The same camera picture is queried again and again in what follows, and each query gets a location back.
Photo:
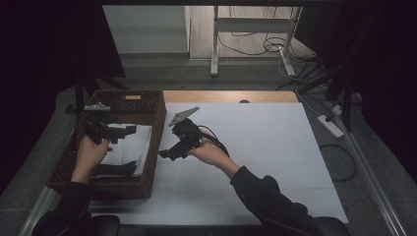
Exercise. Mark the white power strip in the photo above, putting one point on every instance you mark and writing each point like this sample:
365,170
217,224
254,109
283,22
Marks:
330,126

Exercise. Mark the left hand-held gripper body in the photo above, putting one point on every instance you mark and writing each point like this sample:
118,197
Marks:
98,126

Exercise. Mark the white and black shirt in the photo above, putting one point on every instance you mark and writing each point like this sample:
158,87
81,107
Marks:
131,147

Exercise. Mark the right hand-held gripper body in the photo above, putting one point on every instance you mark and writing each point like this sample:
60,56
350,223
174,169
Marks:
187,132

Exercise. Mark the person's dark leg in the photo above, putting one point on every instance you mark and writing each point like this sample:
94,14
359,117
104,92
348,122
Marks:
109,226

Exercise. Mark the black curtain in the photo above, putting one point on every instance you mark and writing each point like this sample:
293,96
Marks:
387,82
39,65

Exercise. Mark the aluminium rail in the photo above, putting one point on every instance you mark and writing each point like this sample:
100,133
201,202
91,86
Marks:
36,213
377,196

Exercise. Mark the brown woven basket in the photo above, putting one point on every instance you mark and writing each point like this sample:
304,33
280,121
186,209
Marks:
154,131

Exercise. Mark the white table mat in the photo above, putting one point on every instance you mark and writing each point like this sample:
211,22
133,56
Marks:
278,137

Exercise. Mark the white metal stand frame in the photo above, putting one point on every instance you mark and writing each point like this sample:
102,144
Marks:
214,39

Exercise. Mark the light grey panel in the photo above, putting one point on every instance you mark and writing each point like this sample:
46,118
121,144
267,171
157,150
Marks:
147,29

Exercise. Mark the black metal stand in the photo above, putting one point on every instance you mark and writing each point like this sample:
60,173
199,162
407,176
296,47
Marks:
345,98
79,91

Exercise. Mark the person's right hand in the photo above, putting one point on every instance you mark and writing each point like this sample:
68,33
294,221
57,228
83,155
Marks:
213,154

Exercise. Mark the person's left hand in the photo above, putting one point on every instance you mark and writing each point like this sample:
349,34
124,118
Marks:
90,157

